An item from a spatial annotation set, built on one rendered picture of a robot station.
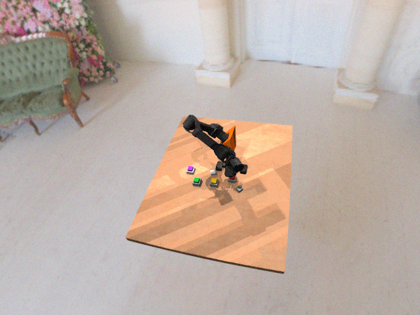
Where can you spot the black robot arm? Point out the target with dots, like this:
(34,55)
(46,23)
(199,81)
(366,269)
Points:
(220,150)

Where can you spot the yellow button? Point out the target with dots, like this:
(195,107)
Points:
(214,182)

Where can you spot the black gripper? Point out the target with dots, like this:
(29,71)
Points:
(220,165)

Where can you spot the red button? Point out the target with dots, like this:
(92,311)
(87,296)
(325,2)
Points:
(232,179)

